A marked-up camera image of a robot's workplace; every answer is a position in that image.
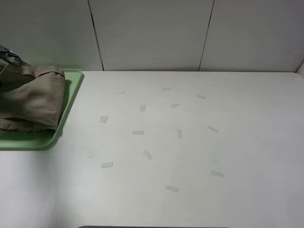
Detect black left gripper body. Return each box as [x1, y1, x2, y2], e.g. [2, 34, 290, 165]
[0, 46, 22, 67]

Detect khaki shorts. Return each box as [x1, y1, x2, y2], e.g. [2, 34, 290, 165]
[0, 60, 65, 133]

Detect light green plastic tray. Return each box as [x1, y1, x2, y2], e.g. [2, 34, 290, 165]
[0, 69, 84, 151]

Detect clear tape strip left middle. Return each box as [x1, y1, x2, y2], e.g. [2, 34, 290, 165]
[99, 116, 108, 124]

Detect clear tape strip upper left-centre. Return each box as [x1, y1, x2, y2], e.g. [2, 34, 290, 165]
[140, 104, 146, 112]

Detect clear tape strip front left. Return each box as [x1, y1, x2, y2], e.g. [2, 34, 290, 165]
[101, 162, 113, 169]

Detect clear tape strip centre left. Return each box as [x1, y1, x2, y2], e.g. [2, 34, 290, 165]
[133, 130, 144, 135]

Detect clear tape strip lower centre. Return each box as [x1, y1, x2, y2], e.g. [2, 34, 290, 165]
[143, 150, 153, 160]

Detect clear tape strip front centre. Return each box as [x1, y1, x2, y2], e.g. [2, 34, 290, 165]
[165, 185, 179, 193]

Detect clear tape strip right middle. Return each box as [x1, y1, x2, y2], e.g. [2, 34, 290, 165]
[208, 126, 218, 133]

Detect clear tape strip front right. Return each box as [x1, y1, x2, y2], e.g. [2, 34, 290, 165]
[210, 170, 224, 178]

